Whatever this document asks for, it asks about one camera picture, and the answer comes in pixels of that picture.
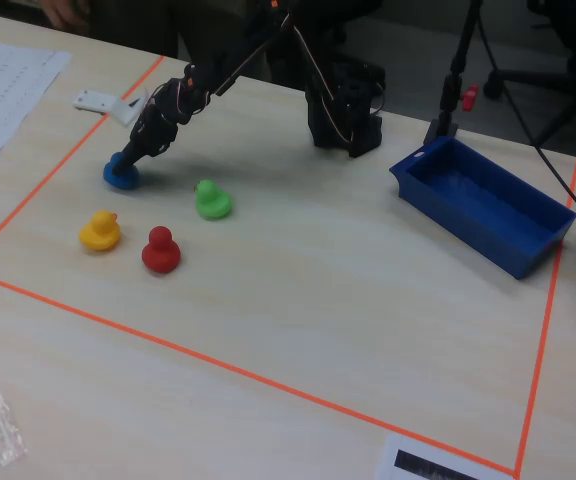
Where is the orange tape strip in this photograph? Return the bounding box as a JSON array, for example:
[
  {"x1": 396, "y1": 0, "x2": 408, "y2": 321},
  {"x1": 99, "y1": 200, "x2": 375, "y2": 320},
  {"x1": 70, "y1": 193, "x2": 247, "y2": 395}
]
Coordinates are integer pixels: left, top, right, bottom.
[
  {"x1": 0, "y1": 55, "x2": 166, "y2": 266},
  {"x1": 514, "y1": 157, "x2": 576, "y2": 479},
  {"x1": 0, "y1": 268, "x2": 518, "y2": 476}
]

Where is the white printed paper sheet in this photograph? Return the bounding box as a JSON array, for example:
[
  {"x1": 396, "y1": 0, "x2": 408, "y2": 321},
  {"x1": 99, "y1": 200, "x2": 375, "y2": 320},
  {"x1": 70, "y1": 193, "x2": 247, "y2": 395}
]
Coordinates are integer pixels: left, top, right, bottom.
[{"x1": 0, "y1": 40, "x2": 73, "y2": 169}]

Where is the yellow rubber duck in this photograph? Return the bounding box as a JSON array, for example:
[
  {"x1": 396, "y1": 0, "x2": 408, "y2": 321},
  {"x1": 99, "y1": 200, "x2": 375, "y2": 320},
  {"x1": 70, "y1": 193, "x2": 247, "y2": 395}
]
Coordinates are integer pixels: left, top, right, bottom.
[{"x1": 78, "y1": 209, "x2": 122, "y2": 252}]

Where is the white card with black print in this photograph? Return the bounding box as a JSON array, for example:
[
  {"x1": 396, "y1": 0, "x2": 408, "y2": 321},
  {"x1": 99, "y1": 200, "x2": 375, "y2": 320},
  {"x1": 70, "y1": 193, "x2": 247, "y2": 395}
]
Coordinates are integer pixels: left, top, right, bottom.
[{"x1": 375, "y1": 433, "x2": 515, "y2": 480}]

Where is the black office chair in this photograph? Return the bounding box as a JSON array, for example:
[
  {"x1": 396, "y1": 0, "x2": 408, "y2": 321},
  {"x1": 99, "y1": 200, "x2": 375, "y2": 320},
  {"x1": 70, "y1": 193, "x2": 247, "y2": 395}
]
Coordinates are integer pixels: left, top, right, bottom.
[{"x1": 482, "y1": 0, "x2": 576, "y2": 151}]

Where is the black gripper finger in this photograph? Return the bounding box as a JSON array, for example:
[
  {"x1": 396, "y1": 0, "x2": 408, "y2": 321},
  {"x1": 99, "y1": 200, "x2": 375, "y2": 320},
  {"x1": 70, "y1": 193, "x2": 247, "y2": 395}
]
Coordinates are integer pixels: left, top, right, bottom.
[
  {"x1": 117, "y1": 153, "x2": 145, "y2": 176},
  {"x1": 111, "y1": 147, "x2": 134, "y2": 174}
]

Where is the bare person hand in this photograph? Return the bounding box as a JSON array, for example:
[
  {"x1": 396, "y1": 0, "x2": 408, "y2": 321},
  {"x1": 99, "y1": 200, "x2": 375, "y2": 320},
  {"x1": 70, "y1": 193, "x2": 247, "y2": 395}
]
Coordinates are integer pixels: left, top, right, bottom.
[{"x1": 41, "y1": 0, "x2": 92, "y2": 29}]

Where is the green rubber duck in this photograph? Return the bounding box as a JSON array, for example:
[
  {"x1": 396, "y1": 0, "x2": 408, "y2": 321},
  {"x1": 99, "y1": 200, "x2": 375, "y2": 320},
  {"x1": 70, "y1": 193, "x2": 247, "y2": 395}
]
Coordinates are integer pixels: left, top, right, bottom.
[{"x1": 194, "y1": 179, "x2": 234, "y2": 221}]

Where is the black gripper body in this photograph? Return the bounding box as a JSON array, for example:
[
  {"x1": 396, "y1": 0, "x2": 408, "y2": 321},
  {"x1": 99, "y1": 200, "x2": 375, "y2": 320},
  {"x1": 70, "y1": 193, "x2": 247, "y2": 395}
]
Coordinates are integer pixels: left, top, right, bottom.
[{"x1": 126, "y1": 74, "x2": 209, "y2": 160}]

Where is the person in dark clothes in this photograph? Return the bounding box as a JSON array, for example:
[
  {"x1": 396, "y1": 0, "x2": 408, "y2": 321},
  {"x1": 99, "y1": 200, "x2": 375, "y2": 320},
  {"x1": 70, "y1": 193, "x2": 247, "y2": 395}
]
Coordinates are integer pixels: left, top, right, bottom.
[{"x1": 85, "y1": 0, "x2": 289, "y2": 81}]

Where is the black cable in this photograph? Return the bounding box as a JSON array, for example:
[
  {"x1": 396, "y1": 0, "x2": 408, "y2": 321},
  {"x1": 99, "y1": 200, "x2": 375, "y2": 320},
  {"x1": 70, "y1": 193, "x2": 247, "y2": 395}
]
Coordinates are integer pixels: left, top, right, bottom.
[{"x1": 473, "y1": 9, "x2": 576, "y2": 221}]

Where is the red clamp knob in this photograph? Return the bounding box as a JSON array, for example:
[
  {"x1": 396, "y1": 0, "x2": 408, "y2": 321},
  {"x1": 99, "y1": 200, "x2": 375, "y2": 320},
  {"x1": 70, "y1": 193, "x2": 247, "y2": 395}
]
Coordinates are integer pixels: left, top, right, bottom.
[{"x1": 459, "y1": 84, "x2": 481, "y2": 113}]

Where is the blue rubber duck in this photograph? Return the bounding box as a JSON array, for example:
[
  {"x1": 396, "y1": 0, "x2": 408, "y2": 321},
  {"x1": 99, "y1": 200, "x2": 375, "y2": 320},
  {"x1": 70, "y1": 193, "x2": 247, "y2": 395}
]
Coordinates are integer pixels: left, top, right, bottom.
[{"x1": 102, "y1": 151, "x2": 140, "y2": 191}]

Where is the white plastic bracket part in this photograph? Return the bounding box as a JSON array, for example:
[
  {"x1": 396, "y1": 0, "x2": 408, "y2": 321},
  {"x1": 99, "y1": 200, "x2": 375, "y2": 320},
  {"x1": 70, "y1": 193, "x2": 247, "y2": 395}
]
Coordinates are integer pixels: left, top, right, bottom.
[{"x1": 72, "y1": 87, "x2": 150, "y2": 126}]

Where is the black camera stand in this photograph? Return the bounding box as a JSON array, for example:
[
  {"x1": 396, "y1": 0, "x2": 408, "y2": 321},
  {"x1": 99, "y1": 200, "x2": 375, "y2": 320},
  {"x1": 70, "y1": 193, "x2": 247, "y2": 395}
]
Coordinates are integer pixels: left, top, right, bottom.
[{"x1": 423, "y1": 0, "x2": 487, "y2": 147}]

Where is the blue plastic box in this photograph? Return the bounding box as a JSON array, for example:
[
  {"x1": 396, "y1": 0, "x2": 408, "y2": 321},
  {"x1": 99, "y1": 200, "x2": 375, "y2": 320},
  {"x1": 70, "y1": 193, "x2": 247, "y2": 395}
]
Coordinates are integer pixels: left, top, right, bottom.
[{"x1": 388, "y1": 135, "x2": 576, "y2": 281}]

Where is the red rubber duck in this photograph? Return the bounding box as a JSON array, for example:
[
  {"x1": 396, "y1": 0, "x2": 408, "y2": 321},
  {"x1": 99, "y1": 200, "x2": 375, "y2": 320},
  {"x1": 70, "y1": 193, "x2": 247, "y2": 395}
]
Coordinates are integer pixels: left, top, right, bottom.
[{"x1": 141, "y1": 225, "x2": 182, "y2": 275}]

